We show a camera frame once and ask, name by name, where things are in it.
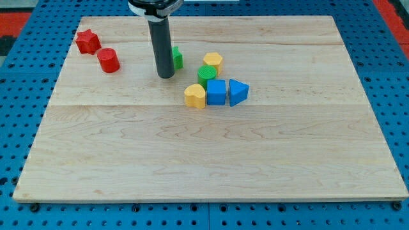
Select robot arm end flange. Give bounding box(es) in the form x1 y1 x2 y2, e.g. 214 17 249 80
128 0 184 22

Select green star block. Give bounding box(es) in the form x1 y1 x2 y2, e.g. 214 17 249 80
172 46 183 70

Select red star block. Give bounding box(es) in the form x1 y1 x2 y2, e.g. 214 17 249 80
75 29 102 55

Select yellow heart block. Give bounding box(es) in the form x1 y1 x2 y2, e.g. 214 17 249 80
184 84 206 109

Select blue cube block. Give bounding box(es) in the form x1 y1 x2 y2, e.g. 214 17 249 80
207 79 226 105

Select blue triangle block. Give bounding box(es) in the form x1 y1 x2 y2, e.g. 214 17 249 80
228 79 249 107

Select green cylinder block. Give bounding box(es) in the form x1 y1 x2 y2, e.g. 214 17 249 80
197 65 217 90

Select wooden board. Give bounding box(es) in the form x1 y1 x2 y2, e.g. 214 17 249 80
13 16 408 203

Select yellow hexagon block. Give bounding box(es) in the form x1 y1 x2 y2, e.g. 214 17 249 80
203 52 224 76

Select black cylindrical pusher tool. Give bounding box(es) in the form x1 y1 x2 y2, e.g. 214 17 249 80
148 17 174 79

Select red cylinder block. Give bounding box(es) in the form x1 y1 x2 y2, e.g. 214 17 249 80
96 48 121 73

